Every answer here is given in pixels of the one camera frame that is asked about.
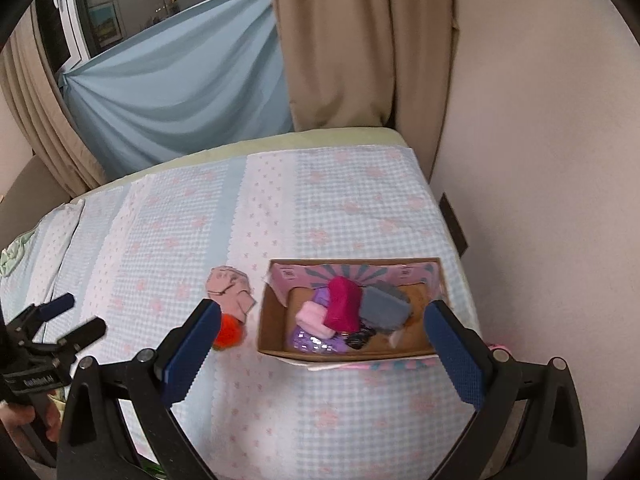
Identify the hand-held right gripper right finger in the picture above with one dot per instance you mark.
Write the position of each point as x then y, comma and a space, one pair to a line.
455, 355

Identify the orange fluffy pompom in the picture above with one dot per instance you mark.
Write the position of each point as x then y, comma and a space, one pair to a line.
231, 333

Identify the grey cloth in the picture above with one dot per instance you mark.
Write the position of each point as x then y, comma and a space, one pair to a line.
382, 307

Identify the black small cloth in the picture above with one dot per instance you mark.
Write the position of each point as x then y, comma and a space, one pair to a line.
357, 341

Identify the beige curtain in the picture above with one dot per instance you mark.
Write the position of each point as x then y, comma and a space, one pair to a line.
340, 45
45, 125

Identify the pale green crumpled cloth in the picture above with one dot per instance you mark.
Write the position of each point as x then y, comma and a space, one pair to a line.
12, 260

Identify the person's left hand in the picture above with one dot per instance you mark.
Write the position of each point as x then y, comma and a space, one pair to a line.
15, 422

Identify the dusty pink small cloth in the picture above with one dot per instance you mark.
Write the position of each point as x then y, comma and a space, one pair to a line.
227, 285

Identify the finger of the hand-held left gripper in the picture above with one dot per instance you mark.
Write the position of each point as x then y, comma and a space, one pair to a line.
55, 306
82, 335

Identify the cardboard box with pink print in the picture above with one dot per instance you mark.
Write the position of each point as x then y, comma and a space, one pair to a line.
272, 325

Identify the purple plastic packet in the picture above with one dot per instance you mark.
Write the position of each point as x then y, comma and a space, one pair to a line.
315, 346

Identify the beige padded headboard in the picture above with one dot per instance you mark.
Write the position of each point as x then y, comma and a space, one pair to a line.
30, 185

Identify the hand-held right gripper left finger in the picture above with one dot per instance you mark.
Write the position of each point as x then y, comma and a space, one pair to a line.
192, 350

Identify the magenta cloth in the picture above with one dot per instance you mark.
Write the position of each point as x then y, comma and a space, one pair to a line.
342, 305

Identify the checked blue pink blanket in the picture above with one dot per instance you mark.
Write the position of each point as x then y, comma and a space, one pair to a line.
325, 200

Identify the pale green bed sheet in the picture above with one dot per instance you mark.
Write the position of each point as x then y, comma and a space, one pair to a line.
300, 136

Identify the light blue hanging cloth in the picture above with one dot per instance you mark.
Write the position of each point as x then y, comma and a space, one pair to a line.
175, 85

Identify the light blue dotted pillow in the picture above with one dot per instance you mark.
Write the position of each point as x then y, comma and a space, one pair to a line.
50, 255

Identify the light pink cloth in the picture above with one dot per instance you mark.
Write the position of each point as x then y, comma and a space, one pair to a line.
312, 320

